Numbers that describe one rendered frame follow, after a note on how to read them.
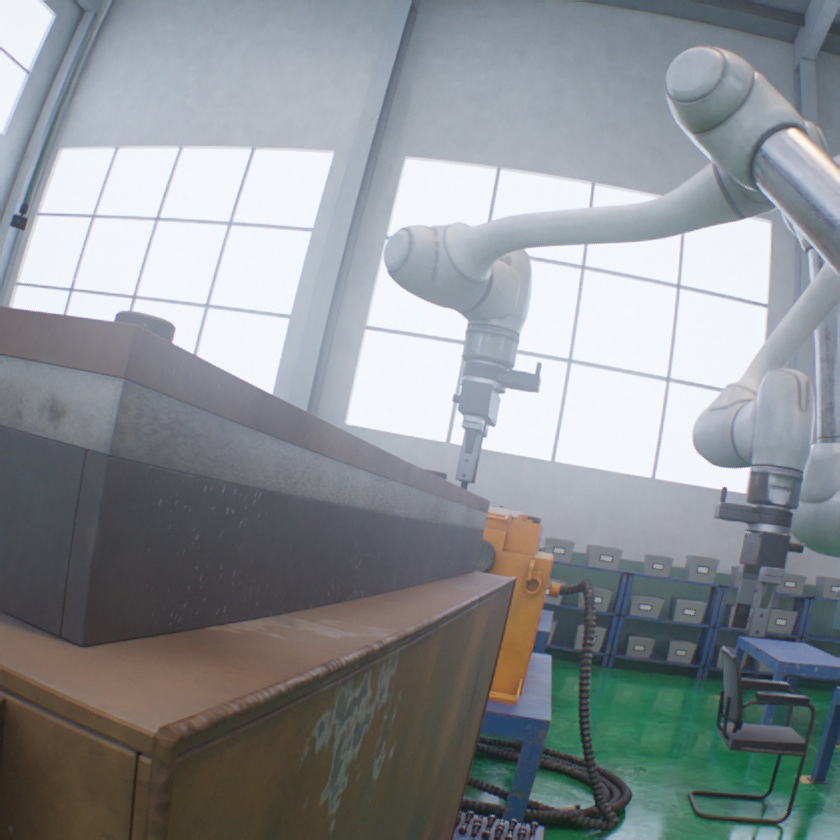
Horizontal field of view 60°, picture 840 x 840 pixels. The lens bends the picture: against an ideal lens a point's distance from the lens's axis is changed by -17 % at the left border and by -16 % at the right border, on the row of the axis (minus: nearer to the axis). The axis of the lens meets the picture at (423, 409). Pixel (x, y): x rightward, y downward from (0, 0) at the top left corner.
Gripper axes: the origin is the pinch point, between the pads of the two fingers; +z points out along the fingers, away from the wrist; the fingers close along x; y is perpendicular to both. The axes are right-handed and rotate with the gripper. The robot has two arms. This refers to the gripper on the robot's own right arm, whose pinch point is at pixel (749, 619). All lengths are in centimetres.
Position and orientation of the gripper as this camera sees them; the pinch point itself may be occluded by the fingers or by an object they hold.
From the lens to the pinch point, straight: 125.2
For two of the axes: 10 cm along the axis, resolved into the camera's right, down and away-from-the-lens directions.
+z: -1.9, 9.7, -1.2
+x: 1.8, 1.6, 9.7
